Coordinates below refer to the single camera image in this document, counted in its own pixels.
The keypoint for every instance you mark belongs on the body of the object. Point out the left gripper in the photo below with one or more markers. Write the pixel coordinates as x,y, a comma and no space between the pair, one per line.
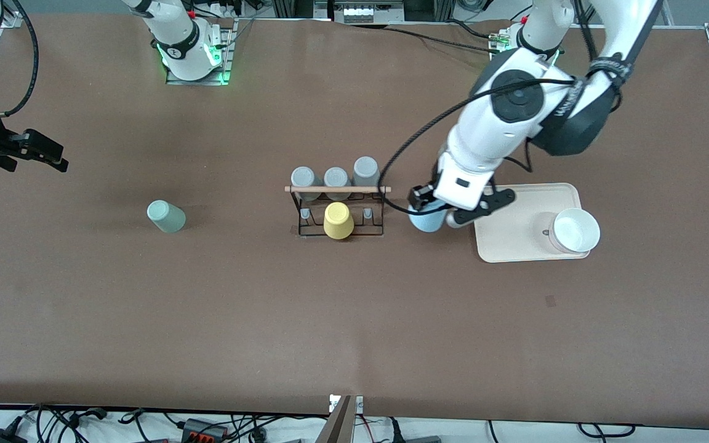
421,198

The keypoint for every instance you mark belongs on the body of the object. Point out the blue cup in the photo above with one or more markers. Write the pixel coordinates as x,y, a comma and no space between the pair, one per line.
427,223

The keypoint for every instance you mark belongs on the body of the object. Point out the green cup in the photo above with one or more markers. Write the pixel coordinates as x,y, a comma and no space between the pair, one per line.
167,216

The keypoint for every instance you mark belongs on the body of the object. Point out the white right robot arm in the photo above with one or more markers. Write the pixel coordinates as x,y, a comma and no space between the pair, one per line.
179,37

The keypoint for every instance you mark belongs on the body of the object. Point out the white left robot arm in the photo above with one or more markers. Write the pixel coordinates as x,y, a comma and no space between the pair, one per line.
480,132

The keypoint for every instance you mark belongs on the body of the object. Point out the cream plastic tray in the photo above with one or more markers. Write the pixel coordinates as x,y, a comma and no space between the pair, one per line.
514,240

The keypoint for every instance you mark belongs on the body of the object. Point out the grey cup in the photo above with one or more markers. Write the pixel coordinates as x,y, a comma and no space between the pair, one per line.
336,177
367,169
304,177

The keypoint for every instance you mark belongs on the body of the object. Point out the white bowl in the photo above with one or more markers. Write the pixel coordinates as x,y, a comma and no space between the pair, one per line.
574,231

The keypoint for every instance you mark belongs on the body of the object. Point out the yellow cup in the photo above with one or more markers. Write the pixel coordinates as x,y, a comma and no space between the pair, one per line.
338,221

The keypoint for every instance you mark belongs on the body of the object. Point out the white power strip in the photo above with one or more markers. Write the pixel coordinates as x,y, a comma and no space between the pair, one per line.
360,12

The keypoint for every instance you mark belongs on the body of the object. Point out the black plug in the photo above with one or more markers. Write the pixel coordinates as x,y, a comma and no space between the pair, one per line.
416,439

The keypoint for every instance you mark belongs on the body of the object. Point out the black power adapter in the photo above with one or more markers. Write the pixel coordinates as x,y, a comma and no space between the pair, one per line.
0,437

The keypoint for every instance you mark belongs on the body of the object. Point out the black connector orange levers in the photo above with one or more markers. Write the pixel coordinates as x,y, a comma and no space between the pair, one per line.
204,431

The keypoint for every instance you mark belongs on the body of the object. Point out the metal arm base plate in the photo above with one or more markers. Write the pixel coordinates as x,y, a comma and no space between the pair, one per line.
197,81

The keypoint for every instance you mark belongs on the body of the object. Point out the brown stand post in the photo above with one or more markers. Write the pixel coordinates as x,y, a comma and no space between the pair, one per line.
337,424

